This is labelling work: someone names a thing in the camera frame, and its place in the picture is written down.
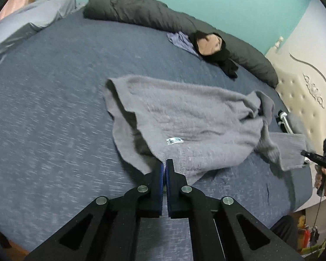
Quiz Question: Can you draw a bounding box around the cream tufted headboard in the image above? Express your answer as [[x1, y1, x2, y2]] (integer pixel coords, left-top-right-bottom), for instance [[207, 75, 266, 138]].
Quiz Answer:
[[265, 36, 326, 153]]

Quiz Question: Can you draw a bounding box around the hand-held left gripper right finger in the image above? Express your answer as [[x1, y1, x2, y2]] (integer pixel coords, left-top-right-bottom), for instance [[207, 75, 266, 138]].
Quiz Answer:
[[166, 159, 305, 261]]

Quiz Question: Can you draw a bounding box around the grey fleece sweater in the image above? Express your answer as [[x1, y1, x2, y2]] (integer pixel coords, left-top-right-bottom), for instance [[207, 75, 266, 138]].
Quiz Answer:
[[105, 74, 314, 187]]

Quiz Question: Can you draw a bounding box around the black cable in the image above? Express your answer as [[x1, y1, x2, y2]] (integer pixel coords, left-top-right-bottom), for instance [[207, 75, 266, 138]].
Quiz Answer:
[[311, 195, 324, 236]]

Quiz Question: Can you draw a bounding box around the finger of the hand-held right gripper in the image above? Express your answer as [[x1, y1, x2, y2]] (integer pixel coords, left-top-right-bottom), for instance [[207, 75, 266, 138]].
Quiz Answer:
[[301, 150, 318, 164]]

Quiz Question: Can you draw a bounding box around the wooden bed frame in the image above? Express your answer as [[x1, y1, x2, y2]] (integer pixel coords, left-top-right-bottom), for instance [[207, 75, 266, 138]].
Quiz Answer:
[[0, 220, 25, 251]]

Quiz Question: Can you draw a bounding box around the blue bed sheet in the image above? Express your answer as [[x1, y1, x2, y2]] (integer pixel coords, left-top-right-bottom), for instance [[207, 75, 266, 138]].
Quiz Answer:
[[0, 7, 316, 261]]

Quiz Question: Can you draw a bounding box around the light grey pillow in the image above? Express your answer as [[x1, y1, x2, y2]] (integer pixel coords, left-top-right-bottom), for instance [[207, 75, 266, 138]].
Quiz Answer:
[[0, 0, 85, 68]]

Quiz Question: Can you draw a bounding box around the light blue garment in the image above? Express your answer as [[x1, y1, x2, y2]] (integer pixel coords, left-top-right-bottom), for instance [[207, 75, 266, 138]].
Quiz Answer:
[[167, 31, 200, 57]]

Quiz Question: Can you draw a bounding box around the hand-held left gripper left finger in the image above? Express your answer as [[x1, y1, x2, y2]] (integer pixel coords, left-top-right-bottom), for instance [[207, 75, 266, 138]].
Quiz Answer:
[[24, 162, 164, 261]]

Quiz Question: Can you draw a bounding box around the black cloth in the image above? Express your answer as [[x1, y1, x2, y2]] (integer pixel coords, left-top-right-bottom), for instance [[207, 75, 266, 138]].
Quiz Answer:
[[216, 56, 239, 79]]

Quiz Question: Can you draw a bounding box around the dark grey rolled duvet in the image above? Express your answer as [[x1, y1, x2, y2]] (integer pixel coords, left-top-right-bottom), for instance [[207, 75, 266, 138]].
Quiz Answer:
[[83, 0, 279, 89]]

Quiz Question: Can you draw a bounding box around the black beige-lined garment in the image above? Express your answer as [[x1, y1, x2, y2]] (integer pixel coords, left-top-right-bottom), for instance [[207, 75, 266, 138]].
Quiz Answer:
[[190, 30, 230, 63]]

